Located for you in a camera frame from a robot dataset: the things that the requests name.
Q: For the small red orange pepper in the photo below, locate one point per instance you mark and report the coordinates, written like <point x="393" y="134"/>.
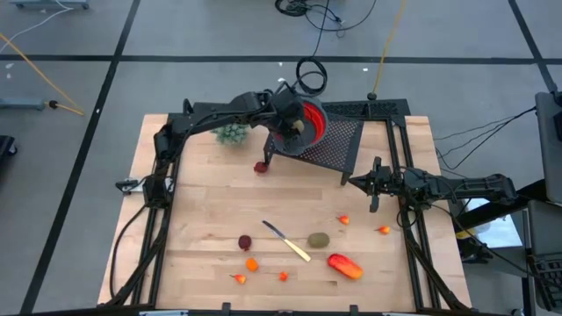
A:
<point x="240" y="278"/>
<point x="344" y="220"/>
<point x="283" y="276"/>
<point x="384" y="229"/>

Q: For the black metal table frame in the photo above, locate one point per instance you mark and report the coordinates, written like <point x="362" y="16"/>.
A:
<point x="397" y="119"/>

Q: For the dark red round fruit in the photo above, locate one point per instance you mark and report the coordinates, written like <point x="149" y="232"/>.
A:
<point x="261" y="167"/>
<point x="245" y="242"/>

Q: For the black perforated metal shelf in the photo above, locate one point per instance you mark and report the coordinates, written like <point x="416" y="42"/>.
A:
<point x="340" y="145"/>

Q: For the black stand beam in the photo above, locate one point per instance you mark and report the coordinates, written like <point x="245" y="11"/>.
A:
<point x="536" y="188"/>

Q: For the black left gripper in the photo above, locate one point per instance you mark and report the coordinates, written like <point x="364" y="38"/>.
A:
<point x="287" y="112"/>

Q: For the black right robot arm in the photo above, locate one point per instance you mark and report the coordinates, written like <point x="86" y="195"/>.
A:
<point x="474" y="186"/>

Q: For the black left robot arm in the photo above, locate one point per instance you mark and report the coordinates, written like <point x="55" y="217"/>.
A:
<point x="211" y="115"/>

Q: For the small round orange fruit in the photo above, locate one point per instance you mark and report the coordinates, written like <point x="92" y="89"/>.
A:
<point x="252" y="264"/>

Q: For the grey laptop computer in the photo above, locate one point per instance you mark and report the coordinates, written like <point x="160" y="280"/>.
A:
<point x="546" y="228"/>

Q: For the white rectangular board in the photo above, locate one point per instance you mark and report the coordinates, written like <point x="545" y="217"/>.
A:
<point x="500" y="232"/>

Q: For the large red orange pepper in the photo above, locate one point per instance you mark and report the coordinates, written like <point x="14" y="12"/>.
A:
<point x="345" y="266"/>

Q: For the green succulent potted plant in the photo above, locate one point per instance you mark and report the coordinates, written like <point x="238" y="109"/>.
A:
<point x="230" y="134"/>

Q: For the black floor object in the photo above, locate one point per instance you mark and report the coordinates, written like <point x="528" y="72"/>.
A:
<point x="5" y="147"/>

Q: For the grey monitor back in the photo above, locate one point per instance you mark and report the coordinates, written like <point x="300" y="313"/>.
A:
<point x="551" y="149"/>

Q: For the grey desk foot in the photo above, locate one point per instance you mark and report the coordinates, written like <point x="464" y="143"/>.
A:
<point x="48" y="3"/>
<point x="22" y="104"/>

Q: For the red grey collapsible bowl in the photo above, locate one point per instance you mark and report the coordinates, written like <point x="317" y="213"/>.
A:
<point x="317" y="120"/>

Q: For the black perforated metal panel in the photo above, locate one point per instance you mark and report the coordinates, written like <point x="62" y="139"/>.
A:
<point x="386" y="109"/>

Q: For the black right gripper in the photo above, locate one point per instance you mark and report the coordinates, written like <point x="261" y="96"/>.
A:
<point x="391" y="183"/>

